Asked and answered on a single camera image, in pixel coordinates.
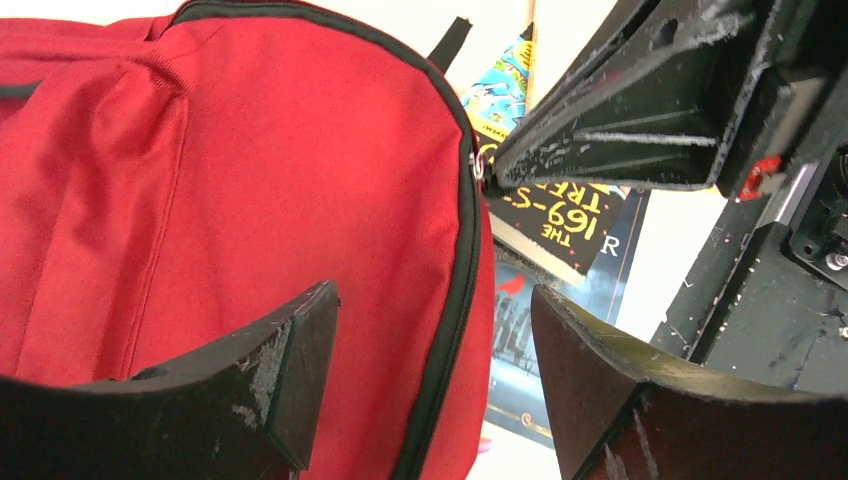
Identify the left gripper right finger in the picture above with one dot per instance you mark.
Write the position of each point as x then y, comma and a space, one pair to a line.
632, 411

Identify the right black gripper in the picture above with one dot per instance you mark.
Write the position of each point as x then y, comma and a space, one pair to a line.
642, 103

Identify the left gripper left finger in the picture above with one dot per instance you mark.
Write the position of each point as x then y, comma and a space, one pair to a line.
245, 406

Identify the colourful treehouse paperback book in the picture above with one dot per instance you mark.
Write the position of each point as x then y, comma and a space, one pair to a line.
541, 220

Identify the red backpack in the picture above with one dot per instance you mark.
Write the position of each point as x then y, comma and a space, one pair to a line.
168, 181

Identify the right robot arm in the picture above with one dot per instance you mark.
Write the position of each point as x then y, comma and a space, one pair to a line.
818, 168

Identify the dark blue hardcover book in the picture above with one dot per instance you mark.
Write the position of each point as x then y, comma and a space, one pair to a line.
530, 346

